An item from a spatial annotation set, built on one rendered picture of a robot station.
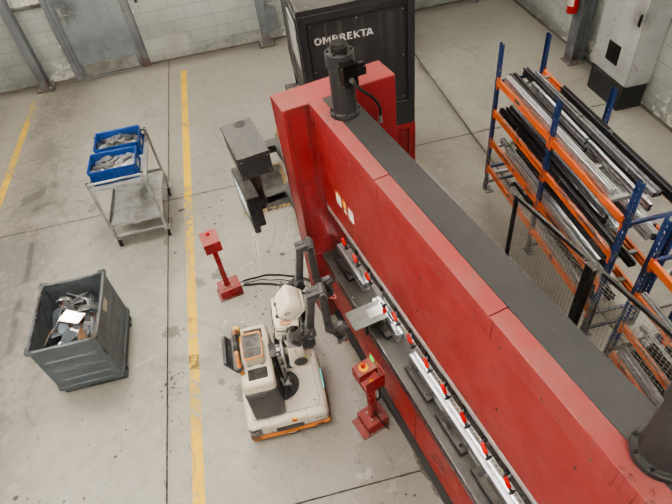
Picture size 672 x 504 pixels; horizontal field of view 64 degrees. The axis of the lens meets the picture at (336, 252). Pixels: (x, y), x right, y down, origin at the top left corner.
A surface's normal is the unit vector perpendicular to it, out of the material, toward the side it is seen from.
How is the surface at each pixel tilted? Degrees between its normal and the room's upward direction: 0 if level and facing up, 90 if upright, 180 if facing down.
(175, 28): 90
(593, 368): 0
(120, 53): 90
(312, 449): 0
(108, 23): 90
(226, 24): 90
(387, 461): 0
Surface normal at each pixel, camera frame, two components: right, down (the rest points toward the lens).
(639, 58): 0.22, 0.69
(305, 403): -0.11, -0.69
